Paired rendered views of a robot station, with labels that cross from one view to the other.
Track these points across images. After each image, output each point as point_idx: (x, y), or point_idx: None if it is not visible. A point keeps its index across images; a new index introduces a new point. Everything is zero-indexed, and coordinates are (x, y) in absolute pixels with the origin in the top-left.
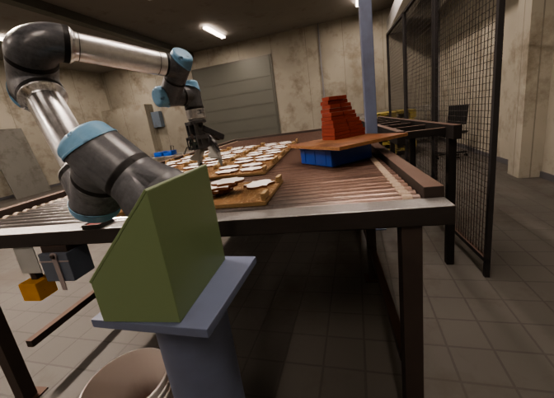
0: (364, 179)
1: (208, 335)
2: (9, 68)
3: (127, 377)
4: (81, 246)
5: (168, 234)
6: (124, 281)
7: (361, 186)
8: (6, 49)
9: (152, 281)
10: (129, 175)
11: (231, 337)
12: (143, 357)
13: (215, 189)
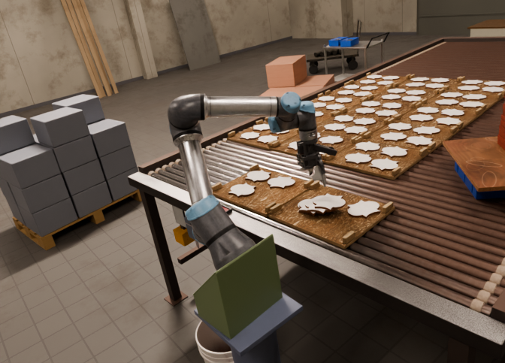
0: (481, 246)
1: (240, 355)
2: (170, 125)
3: None
4: None
5: (228, 292)
6: (207, 304)
7: (456, 262)
8: (169, 117)
9: (219, 313)
10: (216, 245)
11: (273, 352)
12: None
13: (312, 210)
